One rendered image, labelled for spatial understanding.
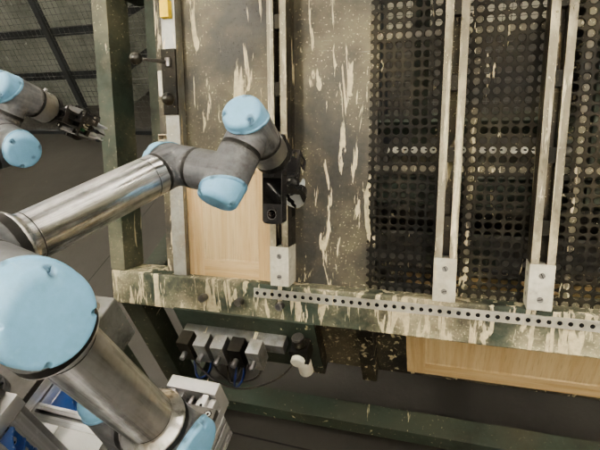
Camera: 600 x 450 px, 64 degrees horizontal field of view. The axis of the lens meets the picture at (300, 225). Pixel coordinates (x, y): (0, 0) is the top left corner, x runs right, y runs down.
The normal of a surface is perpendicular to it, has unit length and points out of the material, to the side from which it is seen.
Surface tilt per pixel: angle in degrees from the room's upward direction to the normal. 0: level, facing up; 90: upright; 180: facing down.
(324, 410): 0
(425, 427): 0
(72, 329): 83
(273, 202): 58
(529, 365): 90
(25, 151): 90
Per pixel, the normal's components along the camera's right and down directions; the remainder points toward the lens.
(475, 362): -0.26, 0.65
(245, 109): -0.28, -0.38
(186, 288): -0.31, 0.17
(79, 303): 0.80, 0.15
